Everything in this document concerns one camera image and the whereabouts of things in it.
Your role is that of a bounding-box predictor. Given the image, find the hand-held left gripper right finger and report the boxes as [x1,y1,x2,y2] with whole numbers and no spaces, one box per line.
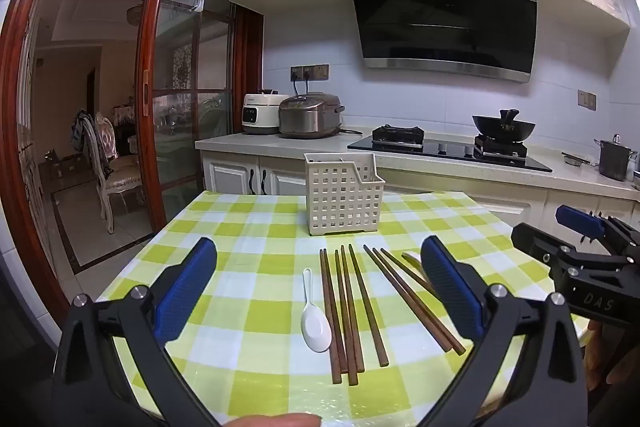
[420,236,588,427]

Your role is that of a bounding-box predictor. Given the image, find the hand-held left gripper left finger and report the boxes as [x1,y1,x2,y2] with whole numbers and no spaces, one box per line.
[52,237,221,427]

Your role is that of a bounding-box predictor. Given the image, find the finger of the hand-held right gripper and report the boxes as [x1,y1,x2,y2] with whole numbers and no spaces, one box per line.
[511,222,582,279]
[556,205,640,258]

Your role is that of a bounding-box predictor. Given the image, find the brown wooden chopstick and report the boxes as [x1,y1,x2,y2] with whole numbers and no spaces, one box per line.
[348,244,390,368]
[363,245,451,354]
[341,245,364,374]
[319,248,343,384]
[371,247,466,356]
[334,249,359,387]
[380,248,440,297]

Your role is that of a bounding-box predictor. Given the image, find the light olive wooden chopstick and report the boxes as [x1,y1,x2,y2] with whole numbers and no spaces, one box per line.
[401,252,431,283]

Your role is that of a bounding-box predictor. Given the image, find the white ceramic spoon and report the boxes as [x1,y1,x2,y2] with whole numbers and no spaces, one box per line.
[300,268,333,353]

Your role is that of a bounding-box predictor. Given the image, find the cream plastic utensil basket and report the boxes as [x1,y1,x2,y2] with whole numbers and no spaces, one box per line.
[304,152,386,237]

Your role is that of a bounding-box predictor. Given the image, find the person's right hand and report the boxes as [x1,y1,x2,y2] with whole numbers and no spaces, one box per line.
[585,319,640,408]

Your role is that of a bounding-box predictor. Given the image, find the person's left hand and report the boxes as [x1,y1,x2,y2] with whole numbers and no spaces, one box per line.
[220,413,323,427]

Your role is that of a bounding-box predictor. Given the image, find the steel stockpot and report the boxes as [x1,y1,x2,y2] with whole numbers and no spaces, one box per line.
[594,134,640,182]

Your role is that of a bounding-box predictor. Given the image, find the green checked tablecloth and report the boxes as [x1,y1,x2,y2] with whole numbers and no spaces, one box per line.
[95,191,591,427]

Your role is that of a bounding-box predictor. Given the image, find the black burner grate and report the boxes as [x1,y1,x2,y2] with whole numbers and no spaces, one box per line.
[371,125,425,146]
[473,134,528,160]

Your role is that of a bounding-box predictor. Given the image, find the black wok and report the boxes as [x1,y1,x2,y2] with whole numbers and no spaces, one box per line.
[472,109,537,142]

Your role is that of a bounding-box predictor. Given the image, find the ornate white dining chair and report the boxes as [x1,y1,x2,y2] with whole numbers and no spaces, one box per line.
[80,112,146,235]

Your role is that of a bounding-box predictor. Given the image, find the black glass gas cooktop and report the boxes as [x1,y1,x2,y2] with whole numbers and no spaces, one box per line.
[347,134,553,172]

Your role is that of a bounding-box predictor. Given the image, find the dark wooden side table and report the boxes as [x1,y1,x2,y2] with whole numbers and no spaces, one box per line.
[40,149,96,188]

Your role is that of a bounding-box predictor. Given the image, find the red wooden glass sliding door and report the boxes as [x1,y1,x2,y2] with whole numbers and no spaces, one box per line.
[134,0,240,235]

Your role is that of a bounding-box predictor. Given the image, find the dark clothing on chair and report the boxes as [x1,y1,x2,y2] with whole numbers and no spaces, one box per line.
[70,109,96,152]

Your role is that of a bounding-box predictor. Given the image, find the white rice cooker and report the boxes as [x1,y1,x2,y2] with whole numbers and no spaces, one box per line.
[242,91,290,136]

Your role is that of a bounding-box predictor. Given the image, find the silver brown rice cooker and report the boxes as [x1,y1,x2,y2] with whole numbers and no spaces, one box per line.
[278,92,346,139]

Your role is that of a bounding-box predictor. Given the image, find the black glass range hood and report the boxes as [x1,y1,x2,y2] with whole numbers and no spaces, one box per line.
[343,0,538,84]

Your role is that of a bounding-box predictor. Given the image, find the ceiling lamp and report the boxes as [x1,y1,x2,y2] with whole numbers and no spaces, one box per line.
[126,0,147,28]

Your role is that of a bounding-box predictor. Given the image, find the red wooden door frame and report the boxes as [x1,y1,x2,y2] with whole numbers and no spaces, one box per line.
[0,0,263,323]

